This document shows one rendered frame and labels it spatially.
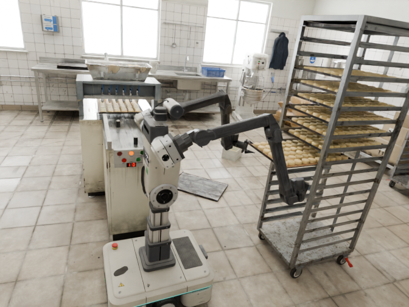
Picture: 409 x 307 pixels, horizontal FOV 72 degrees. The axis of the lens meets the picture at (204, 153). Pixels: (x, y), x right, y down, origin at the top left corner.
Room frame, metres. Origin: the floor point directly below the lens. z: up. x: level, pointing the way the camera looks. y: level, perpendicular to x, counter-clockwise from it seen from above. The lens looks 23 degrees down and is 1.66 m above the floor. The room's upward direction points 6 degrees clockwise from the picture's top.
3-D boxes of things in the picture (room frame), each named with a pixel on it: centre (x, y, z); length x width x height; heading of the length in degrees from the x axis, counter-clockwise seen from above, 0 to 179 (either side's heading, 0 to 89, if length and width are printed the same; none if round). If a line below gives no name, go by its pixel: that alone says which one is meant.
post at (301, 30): (2.06, -0.55, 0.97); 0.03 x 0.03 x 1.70; 25
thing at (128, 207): (2.20, 0.67, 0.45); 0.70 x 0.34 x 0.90; 23
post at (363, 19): (1.65, -0.74, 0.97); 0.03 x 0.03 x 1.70; 25
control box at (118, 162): (1.87, 0.53, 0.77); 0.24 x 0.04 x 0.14; 113
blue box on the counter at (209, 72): (5.84, 0.00, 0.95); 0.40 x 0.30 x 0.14; 113
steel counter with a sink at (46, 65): (5.35, 1.34, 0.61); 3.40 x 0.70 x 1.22; 110
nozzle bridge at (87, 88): (2.67, 0.87, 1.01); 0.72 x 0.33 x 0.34; 113
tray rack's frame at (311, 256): (1.98, -0.92, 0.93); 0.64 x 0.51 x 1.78; 115
